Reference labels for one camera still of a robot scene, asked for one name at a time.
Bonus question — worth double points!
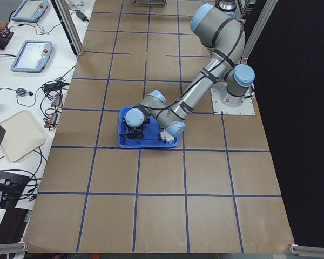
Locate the white circuit breaker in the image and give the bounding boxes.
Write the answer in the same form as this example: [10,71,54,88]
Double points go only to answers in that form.
[160,130,174,144]

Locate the aluminium frame post left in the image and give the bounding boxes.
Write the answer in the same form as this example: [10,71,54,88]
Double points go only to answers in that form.
[51,0,84,57]

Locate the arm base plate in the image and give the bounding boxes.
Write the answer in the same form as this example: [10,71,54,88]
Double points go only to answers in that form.
[211,82,255,115]

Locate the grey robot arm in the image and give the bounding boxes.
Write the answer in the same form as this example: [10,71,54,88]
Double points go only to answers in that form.
[120,3,255,139]

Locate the aluminium frame post right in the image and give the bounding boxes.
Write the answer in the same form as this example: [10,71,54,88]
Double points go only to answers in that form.
[241,0,278,61]

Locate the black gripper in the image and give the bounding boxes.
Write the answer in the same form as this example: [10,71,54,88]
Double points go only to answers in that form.
[119,125,146,140]

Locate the lower teach pendant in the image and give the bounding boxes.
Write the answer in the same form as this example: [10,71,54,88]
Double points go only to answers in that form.
[10,40,53,73]

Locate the upper teach pendant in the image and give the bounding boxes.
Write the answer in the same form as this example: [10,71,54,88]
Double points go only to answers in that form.
[11,0,49,22]

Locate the blue plastic tray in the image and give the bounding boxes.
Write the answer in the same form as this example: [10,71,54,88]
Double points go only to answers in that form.
[117,106,180,149]

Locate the teach pendant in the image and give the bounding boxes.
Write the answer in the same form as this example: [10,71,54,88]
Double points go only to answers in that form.
[10,40,53,73]
[11,0,49,22]

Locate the aluminium frame post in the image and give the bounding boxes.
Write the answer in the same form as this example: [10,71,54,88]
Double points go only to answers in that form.
[241,0,278,61]
[51,0,84,57]

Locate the beige plastic tray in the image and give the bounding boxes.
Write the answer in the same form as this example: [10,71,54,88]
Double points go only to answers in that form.
[0,110,46,162]

